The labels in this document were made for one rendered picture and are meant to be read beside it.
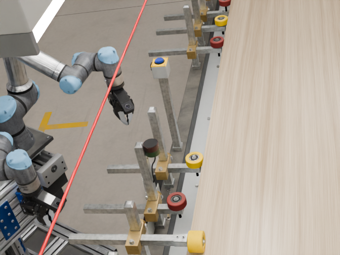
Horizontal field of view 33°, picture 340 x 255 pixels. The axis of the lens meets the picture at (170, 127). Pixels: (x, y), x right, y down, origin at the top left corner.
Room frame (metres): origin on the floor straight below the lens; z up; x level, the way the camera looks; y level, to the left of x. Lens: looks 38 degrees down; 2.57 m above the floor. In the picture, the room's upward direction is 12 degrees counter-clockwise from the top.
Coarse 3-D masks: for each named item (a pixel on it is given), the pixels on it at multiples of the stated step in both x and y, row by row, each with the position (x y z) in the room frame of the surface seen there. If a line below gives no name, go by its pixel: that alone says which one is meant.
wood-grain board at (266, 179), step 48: (240, 0) 3.30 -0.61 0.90; (288, 0) 3.16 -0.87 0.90; (336, 0) 3.03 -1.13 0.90; (240, 48) 2.74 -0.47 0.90; (288, 48) 2.63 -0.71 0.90; (336, 48) 2.53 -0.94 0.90; (240, 96) 2.30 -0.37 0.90; (288, 96) 2.21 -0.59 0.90; (336, 96) 2.13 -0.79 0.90; (240, 144) 1.94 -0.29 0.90; (288, 144) 1.87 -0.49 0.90; (336, 144) 1.81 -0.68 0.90; (240, 192) 1.65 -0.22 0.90; (288, 192) 1.60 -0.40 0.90; (336, 192) 1.54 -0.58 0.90; (240, 240) 1.41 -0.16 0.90; (288, 240) 1.36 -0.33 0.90; (336, 240) 1.32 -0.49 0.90
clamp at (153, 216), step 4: (160, 192) 1.80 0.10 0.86; (160, 196) 1.78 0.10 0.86; (148, 200) 1.75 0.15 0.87; (160, 200) 1.76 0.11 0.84; (148, 204) 1.73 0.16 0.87; (152, 204) 1.72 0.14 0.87; (156, 204) 1.72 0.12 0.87; (152, 208) 1.70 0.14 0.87; (156, 208) 1.70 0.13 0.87; (144, 212) 1.69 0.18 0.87; (148, 212) 1.68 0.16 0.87; (152, 212) 1.68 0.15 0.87; (156, 212) 1.69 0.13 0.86; (144, 216) 1.68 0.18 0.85; (148, 216) 1.68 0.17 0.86; (152, 216) 1.67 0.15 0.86; (156, 216) 1.68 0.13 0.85; (148, 220) 1.68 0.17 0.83; (152, 220) 1.67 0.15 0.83; (156, 220) 1.67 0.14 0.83
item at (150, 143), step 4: (148, 140) 1.77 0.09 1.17; (152, 140) 1.76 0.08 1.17; (156, 140) 1.76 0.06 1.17; (144, 144) 1.75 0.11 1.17; (148, 144) 1.74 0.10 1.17; (152, 144) 1.74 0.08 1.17; (156, 144) 1.73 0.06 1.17; (152, 152) 1.72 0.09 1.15; (152, 164) 1.75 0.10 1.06; (152, 168) 1.76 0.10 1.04; (152, 172) 1.76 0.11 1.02; (152, 176) 1.76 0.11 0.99
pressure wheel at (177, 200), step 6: (174, 192) 1.73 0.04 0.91; (180, 192) 1.72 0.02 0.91; (168, 198) 1.70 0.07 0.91; (174, 198) 1.70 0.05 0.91; (180, 198) 1.69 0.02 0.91; (168, 204) 1.67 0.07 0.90; (174, 204) 1.66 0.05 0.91; (180, 204) 1.65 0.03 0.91; (186, 204) 1.67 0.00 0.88; (174, 210) 1.66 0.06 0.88; (180, 216) 1.69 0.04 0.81
